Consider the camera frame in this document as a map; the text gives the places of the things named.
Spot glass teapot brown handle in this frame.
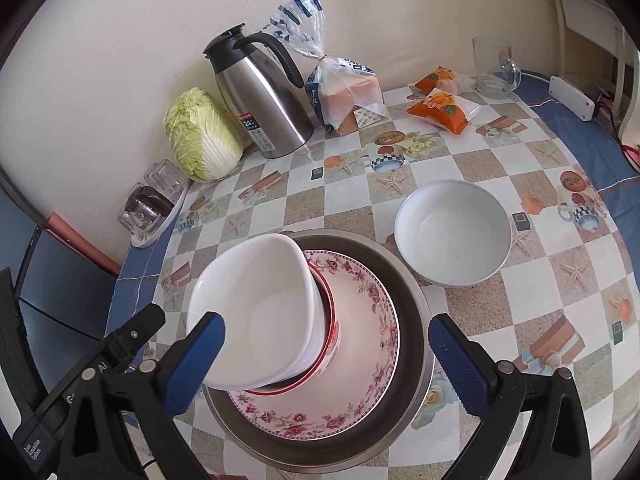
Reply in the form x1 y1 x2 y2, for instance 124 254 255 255
117 183 174 234

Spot white oval tray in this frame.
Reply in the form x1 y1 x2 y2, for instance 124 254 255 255
125 183 191 248

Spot stainless steel thermos jug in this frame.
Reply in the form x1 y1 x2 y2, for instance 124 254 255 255
204 24 314 159

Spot orange snack packet front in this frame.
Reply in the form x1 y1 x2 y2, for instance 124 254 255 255
407 89 480 134

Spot orange snack packet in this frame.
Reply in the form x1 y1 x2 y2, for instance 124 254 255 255
414 66 474 96
407 89 480 134

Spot red-rimmed white bowl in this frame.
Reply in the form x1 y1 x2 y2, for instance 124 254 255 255
250 261 341 396

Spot small white round bowl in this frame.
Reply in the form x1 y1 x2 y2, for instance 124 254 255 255
394 179 512 287

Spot white chair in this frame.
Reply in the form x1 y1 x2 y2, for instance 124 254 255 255
554 0 639 120

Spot patterned blue-edged tablecloth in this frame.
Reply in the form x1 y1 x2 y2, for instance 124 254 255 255
107 74 639 479

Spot clear glass mug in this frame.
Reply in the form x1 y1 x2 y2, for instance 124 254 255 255
472 37 522 100

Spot white square MAX bowl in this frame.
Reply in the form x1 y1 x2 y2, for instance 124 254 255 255
186 234 326 391

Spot bagged sliced bread loaf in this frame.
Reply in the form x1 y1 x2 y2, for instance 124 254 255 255
264 0 387 134

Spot napa cabbage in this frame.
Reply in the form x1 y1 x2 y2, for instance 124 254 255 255
163 87 244 183

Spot large stainless steel bowl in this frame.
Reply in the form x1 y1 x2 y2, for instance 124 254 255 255
202 229 434 474

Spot orange snack packet back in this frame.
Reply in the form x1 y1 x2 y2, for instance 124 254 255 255
414 66 474 96

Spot white power strip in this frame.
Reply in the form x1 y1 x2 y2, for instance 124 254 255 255
549 76 596 122

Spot pink floral plate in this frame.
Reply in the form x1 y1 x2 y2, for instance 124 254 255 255
229 249 400 441

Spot upturned clear glass right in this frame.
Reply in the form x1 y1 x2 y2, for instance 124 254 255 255
143 159 189 204

